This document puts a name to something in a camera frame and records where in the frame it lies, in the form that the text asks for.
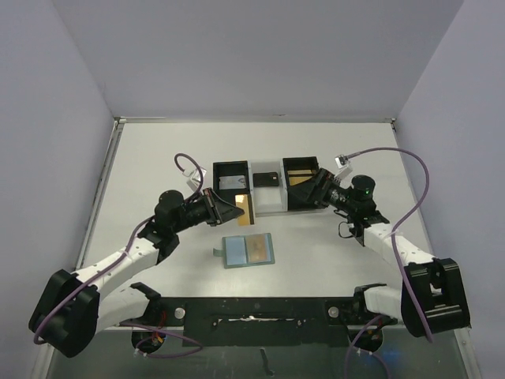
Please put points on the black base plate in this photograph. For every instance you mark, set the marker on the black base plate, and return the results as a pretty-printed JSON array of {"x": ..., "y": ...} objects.
[{"x": 258, "y": 322}]

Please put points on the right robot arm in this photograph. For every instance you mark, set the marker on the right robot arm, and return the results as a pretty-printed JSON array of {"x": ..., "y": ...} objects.
[{"x": 432, "y": 297}]

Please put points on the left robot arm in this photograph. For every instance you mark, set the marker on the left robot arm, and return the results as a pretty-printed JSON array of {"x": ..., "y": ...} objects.
[{"x": 67, "y": 314}]

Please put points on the black card in white bin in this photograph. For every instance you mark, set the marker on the black card in white bin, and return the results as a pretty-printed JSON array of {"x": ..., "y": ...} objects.
[{"x": 265, "y": 179}]

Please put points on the black right bin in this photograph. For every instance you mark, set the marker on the black right bin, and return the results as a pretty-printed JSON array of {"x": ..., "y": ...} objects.
[{"x": 295, "y": 197}]

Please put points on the white middle bin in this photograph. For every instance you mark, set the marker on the white middle bin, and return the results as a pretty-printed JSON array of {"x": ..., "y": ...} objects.
[{"x": 269, "y": 200}]

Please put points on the black bin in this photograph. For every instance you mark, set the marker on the black bin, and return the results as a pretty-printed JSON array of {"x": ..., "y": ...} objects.
[
  {"x": 220, "y": 169},
  {"x": 295, "y": 197}
]

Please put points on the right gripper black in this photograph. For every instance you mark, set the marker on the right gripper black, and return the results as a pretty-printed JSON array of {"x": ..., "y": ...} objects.
[{"x": 320, "y": 185}]

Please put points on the silver card in left bin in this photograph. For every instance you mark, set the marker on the silver card in left bin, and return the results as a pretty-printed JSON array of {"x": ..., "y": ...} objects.
[{"x": 232, "y": 182}]

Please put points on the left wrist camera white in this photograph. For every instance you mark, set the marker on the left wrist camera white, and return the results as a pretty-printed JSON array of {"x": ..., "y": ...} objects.
[{"x": 194, "y": 177}]

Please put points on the gold credit card in bin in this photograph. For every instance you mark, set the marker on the gold credit card in bin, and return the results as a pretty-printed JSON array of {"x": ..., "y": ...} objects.
[{"x": 299, "y": 176}]

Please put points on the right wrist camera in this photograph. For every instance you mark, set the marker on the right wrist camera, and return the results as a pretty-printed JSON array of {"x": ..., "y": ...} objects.
[{"x": 343, "y": 167}]

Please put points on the gold credit card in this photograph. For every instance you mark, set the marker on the gold credit card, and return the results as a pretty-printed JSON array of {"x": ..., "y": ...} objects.
[
  {"x": 299, "y": 176},
  {"x": 256, "y": 248}
]

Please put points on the black left bin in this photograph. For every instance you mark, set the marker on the black left bin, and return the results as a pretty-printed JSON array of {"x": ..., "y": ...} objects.
[{"x": 220, "y": 169}]

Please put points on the green card holder wallet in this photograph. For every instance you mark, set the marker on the green card holder wallet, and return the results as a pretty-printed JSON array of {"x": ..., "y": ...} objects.
[{"x": 241, "y": 251}]

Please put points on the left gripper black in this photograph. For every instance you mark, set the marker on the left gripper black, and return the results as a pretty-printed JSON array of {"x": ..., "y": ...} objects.
[{"x": 218, "y": 211}]

